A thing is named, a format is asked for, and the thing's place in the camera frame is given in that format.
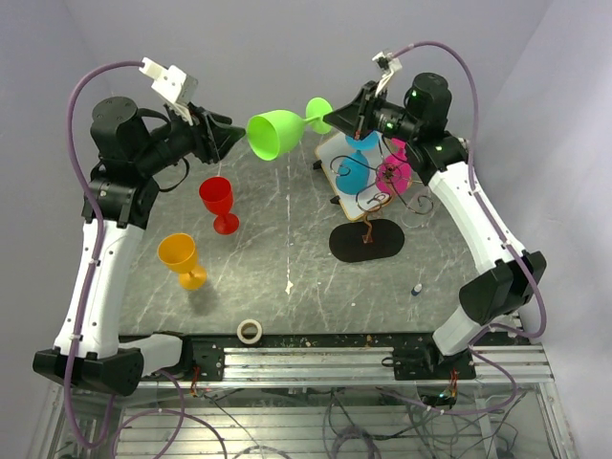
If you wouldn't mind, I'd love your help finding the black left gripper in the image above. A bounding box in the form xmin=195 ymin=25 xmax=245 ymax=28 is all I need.
xmin=137 ymin=102 xmax=248 ymax=175

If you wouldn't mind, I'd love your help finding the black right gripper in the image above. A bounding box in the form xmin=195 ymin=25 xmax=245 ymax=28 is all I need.
xmin=324 ymin=81 xmax=421 ymax=143

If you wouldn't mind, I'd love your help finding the green plastic wine glass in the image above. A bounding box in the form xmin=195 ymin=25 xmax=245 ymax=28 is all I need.
xmin=246 ymin=98 xmax=333 ymax=162

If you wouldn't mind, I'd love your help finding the blue plastic wine glass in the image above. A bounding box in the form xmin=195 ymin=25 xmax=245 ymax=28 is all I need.
xmin=335 ymin=132 xmax=379 ymax=195

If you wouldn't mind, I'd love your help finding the red plastic wine glass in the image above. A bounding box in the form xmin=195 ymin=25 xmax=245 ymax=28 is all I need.
xmin=199 ymin=176 xmax=239 ymax=235

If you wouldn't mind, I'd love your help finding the pink plastic wine glass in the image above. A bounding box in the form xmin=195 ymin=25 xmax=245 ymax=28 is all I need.
xmin=375 ymin=139 xmax=412 ymax=195

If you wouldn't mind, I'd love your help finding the orange plastic wine glass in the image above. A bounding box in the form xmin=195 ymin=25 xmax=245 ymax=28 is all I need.
xmin=157 ymin=233 xmax=208 ymax=291

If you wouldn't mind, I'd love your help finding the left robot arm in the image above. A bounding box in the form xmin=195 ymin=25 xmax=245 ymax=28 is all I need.
xmin=33 ymin=97 xmax=246 ymax=396

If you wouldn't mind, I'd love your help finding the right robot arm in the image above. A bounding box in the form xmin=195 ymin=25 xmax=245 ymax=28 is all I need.
xmin=322 ymin=73 xmax=547 ymax=379

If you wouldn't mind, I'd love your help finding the yellow framed whiteboard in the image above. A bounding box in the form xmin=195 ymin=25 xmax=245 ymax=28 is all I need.
xmin=313 ymin=132 xmax=413 ymax=222

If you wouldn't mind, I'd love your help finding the small white blue cap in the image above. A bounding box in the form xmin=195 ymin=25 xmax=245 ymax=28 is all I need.
xmin=411 ymin=283 xmax=423 ymax=296

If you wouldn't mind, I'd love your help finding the masking tape roll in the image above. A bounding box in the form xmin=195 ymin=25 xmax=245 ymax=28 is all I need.
xmin=236 ymin=319 xmax=263 ymax=345

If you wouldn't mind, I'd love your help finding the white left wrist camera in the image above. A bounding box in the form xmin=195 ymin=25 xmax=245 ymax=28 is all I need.
xmin=140 ymin=57 xmax=198 ymax=126

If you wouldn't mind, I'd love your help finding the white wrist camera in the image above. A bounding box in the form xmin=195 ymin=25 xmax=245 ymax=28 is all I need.
xmin=372 ymin=51 xmax=403 ymax=97
xmin=140 ymin=57 xmax=198 ymax=126

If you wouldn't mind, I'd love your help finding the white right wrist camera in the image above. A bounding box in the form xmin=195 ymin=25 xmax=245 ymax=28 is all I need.
xmin=372 ymin=51 xmax=403 ymax=97

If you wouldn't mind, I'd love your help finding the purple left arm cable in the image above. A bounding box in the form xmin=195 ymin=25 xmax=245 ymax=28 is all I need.
xmin=64 ymin=59 xmax=229 ymax=459

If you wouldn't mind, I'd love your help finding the copper wire wine glass rack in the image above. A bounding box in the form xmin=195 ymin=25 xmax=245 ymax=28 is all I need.
xmin=329 ymin=139 xmax=414 ymax=263

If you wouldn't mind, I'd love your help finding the aluminium front mounting rail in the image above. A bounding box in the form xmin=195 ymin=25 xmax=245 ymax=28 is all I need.
xmin=190 ymin=333 xmax=554 ymax=387

